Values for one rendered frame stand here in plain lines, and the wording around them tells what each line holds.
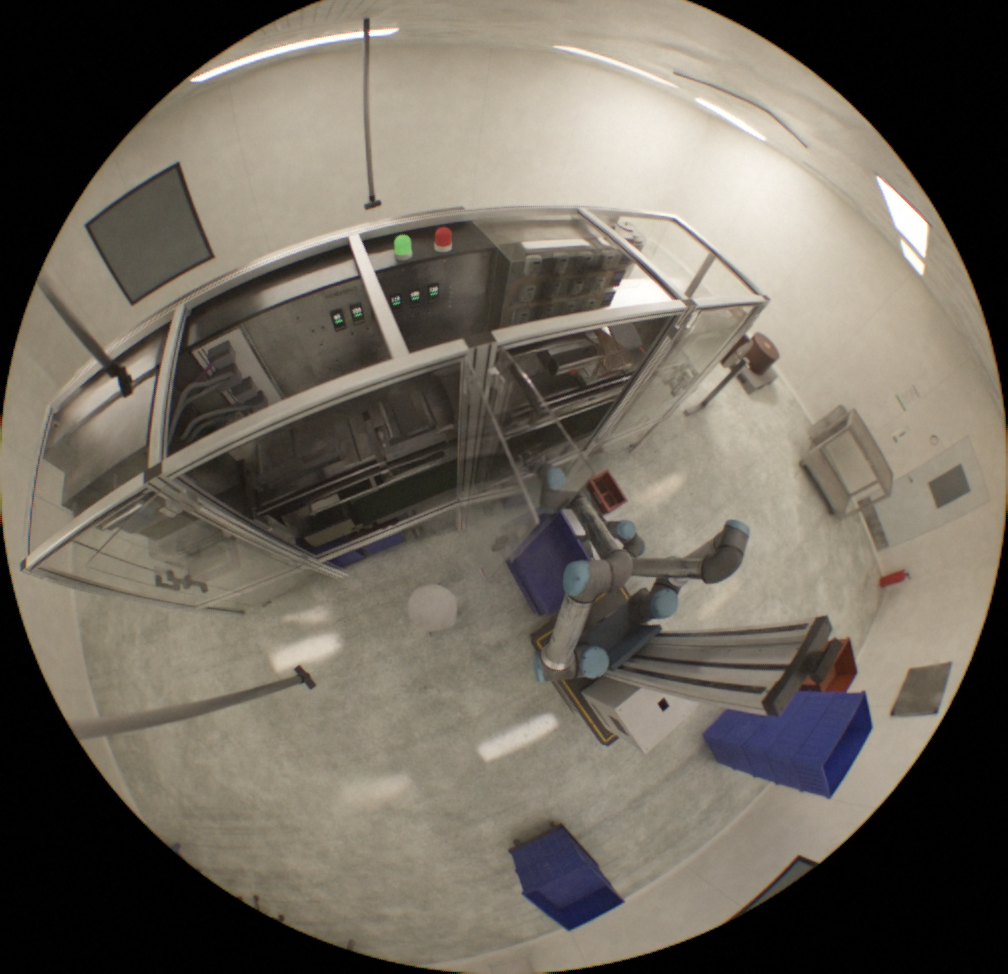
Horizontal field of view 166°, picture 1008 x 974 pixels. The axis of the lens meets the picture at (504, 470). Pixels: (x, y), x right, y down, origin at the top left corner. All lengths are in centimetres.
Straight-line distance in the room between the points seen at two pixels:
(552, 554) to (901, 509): 504
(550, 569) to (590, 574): 114
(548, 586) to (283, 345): 195
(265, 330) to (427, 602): 167
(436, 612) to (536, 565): 70
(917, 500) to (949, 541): 83
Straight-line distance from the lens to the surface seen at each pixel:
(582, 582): 115
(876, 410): 549
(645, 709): 187
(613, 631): 198
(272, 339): 142
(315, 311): 136
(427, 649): 242
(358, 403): 168
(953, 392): 539
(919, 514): 590
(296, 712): 278
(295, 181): 397
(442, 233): 133
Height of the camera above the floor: 240
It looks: 65 degrees down
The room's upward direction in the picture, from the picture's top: 18 degrees clockwise
